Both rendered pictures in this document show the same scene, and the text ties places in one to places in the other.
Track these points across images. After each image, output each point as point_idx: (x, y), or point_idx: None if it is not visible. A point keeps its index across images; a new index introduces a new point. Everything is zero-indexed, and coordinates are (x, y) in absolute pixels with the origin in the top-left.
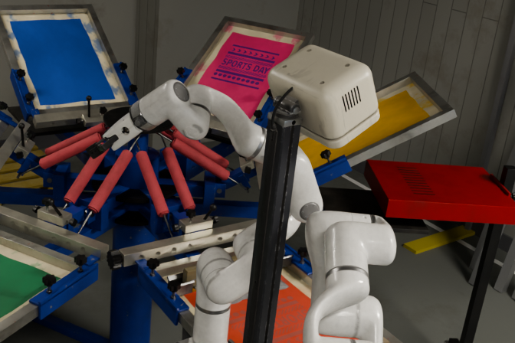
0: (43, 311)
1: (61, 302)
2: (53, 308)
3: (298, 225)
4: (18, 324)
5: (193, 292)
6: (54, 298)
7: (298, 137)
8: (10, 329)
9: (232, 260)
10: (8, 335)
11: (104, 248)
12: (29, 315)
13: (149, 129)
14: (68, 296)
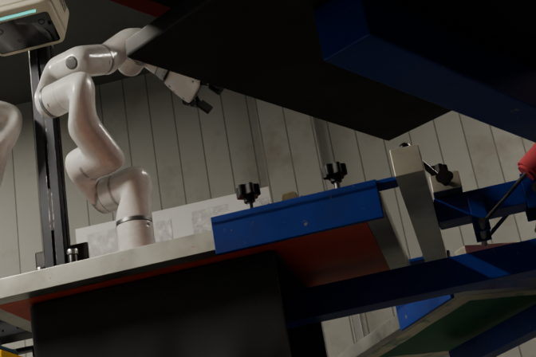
0: (400, 319)
1: (415, 315)
2: (408, 319)
3: (68, 123)
4: (388, 327)
5: None
6: (406, 306)
7: (29, 55)
8: (383, 329)
9: (115, 174)
10: (384, 337)
11: (459, 249)
12: (395, 320)
13: (160, 78)
14: (420, 310)
